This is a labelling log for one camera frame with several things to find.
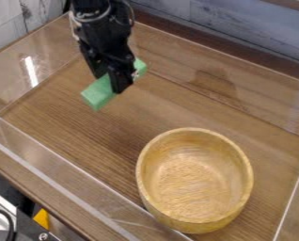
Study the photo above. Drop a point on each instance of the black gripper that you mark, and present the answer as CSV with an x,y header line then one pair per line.
x,y
102,35

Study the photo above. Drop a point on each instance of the green rectangular block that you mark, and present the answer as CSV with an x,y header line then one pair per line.
x,y
98,94

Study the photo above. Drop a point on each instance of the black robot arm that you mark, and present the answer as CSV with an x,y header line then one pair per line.
x,y
99,6

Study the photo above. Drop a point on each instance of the brown wooden bowl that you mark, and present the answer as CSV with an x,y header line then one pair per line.
x,y
195,179

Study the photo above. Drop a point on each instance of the yellow black device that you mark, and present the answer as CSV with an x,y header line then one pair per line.
x,y
32,226

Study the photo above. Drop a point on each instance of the clear acrylic front wall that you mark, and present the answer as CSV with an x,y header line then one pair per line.
x,y
78,198

